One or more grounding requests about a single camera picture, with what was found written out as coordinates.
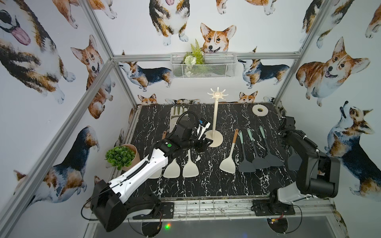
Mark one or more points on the cream utensil rack stand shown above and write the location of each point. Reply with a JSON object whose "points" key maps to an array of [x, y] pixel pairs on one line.
{"points": [[214, 134]]}

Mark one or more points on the cream spoon wooden handle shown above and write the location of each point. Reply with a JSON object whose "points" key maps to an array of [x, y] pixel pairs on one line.
{"points": [[157, 174]]}

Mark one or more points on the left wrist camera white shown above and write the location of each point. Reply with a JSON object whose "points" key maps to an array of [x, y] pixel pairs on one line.
{"points": [[203, 125]]}

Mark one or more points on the cream slotted turner wooden handle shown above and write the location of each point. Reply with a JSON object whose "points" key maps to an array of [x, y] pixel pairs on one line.
{"points": [[227, 164]]}

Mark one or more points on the white tape roll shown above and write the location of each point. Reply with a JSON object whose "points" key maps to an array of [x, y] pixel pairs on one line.
{"points": [[260, 110]]}

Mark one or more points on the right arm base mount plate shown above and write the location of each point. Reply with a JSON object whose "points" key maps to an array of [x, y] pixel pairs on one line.
{"points": [[272, 208]]}

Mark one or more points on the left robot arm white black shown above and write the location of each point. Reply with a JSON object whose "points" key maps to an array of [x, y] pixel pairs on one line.
{"points": [[112, 202]]}

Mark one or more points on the cream spatula wooden handle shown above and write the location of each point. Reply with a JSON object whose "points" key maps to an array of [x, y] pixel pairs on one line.
{"points": [[173, 170]]}

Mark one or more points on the fern and white flower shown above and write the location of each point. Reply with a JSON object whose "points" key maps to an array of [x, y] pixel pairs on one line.
{"points": [[195, 56]]}

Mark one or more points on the grey turner mint handle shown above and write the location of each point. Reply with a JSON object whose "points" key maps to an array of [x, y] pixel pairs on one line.
{"points": [[258, 162]]}

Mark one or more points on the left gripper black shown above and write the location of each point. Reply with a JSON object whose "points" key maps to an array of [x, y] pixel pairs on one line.
{"points": [[199, 142]]}

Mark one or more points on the grey spatula mint handle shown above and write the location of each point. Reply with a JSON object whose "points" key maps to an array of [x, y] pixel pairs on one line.
{"points": [[294, 160], [245, 166]]}

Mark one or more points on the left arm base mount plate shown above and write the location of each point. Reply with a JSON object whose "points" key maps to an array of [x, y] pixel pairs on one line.
{"points": [[164, 211]]}

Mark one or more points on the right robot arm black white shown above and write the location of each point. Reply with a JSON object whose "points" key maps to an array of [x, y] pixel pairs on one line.
{"points": [[317, 173]]}

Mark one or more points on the green potted plant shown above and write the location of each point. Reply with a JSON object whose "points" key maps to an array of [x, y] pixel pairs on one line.
{"points": [[123, 157]]}

